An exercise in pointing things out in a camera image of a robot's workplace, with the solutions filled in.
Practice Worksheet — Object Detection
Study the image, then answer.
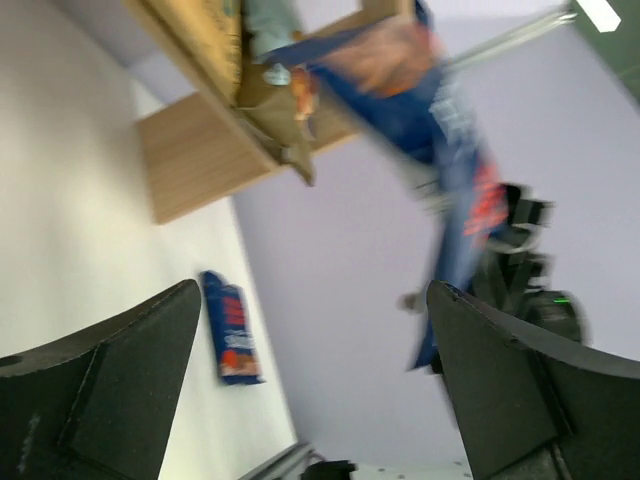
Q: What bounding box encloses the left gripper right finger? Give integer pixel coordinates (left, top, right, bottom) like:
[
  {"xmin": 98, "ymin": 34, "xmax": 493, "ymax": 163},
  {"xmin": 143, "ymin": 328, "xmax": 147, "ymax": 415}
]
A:
[{"xmin": 427, "ymin": 281, "xmax": 639, "ymax": 479}]

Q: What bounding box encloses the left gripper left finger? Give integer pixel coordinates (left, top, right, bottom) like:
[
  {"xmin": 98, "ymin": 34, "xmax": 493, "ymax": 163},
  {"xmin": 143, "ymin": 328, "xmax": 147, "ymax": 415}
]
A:
[{"xmin": 1, "ymin": 279, "xmax": 201, "ymax": 479}]

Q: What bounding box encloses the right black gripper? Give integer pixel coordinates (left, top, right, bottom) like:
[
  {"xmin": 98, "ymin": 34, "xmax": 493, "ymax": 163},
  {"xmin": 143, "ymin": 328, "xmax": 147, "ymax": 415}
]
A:
[{"xmin": 484, "ymin": 183, "xmax": 555, "ymax": 260}]

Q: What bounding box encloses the blue Burts chips bag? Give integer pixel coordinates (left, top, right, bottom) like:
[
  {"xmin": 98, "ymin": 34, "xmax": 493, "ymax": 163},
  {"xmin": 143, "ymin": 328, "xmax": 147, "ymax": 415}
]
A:
[
  {"xmin": 201, "ymin": 270, "xmax": 263, "ymax": 385},
  {"xmin": 257, "ymin": 0, "xmax": 511, "ymax": 374}
]

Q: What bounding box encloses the light blue cassava chips bag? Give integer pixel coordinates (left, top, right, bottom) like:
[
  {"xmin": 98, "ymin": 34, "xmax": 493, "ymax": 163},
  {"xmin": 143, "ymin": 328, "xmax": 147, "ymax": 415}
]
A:
[{"xmin": 236, "ymin": 1, "xmax": 317, "ymax": 186}]

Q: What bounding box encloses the tan kettle chips bag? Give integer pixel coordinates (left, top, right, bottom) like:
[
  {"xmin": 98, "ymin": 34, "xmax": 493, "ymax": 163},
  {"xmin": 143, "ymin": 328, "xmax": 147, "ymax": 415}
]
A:
[{"xmin": 165, "ymin": 0, "xmax": 242, "ymax": 104}]

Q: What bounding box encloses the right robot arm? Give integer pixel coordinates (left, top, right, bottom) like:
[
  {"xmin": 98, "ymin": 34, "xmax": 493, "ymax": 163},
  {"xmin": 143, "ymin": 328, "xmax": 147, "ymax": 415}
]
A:
[{"xmin": 469, "ymin": 183, "xmax": 588, "ymax": 344}]

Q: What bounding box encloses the wooden two-tier shelf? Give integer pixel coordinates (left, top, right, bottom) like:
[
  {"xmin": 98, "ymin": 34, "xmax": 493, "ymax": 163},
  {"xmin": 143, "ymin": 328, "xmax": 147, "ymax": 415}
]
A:
[{"xmin": 128, "ymin": 1, "xmax": 357, "ymax": 224}]

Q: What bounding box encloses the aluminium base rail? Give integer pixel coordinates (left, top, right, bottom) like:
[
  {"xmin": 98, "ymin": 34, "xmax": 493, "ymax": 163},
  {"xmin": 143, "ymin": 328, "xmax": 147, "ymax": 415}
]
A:
[{"xmin": 240, "ymin": 443, "xmax": 314, "ymax": 480}]

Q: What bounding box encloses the right aluminium frame post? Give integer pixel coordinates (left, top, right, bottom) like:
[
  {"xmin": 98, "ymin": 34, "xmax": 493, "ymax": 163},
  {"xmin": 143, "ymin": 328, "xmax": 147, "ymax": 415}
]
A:
[{"xmin": 449, "ymin": 9, "xmax": 578, "ymax": 72}]

